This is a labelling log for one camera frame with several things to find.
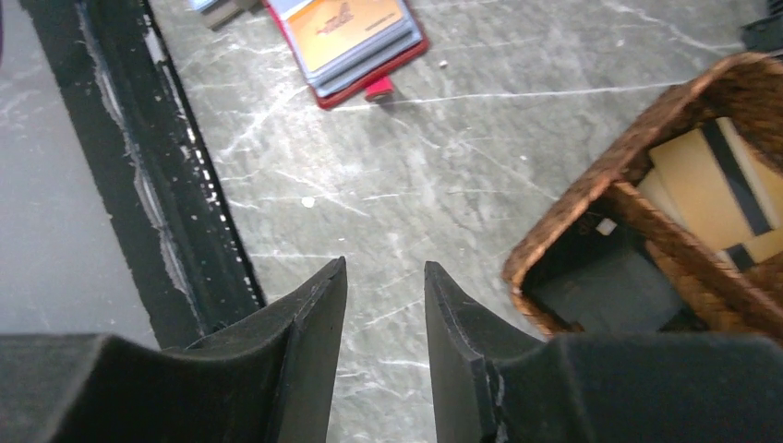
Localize open blue grey card holder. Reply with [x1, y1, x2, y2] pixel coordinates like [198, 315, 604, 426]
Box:
[187, 0, 263, 30]

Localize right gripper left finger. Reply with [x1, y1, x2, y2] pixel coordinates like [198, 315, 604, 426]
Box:
[1, 257, 348, 442]

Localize gold cards in basket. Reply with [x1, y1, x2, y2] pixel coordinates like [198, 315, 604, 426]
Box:
[637, 117, 782, 271]

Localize red leather card holder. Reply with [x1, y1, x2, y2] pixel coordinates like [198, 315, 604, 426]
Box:
[263, 1, 429, 110]

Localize gold VIP card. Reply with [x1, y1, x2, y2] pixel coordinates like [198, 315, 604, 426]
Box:
[283, 0, 404, 72]

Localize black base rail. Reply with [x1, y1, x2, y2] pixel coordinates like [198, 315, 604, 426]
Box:
[21, 1, 265, 347]

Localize brown wicker divided basket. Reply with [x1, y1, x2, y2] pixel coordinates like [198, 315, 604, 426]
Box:
[502, 53, 782, 341]

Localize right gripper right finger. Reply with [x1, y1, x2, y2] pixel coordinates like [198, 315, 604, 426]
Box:
[424, 261, 782, 442]

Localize black cards in basket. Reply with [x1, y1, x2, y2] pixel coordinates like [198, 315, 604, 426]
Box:
[522, 211, 692, 332]

